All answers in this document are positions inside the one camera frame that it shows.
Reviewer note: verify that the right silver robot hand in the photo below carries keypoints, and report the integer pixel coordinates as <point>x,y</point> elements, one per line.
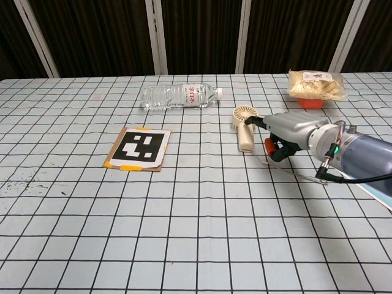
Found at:
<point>291,127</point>

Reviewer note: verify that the cream handheld fan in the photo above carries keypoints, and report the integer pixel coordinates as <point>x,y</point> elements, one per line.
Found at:
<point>245,139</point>

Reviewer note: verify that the orange box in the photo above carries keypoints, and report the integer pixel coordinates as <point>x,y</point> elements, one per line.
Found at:
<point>310,103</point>

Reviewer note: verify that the clear bag of snacks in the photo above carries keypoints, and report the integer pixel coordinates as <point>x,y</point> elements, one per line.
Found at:
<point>315,85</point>

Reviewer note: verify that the printed paper brochure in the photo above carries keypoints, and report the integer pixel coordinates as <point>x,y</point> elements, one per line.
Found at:
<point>381,196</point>

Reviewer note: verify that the clear plastic water bottle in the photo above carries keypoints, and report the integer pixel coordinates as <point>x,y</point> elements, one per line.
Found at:
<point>171,96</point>

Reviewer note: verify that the checked light blue tablecloth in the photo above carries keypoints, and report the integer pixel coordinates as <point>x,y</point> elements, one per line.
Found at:
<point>196,214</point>

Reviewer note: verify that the cardboard with black-white marker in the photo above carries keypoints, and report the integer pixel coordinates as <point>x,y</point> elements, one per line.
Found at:
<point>139,148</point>

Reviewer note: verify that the white metal frame post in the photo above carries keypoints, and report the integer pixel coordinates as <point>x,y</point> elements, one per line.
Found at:
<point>36,36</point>
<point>344,36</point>
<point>156,36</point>
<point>244,36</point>

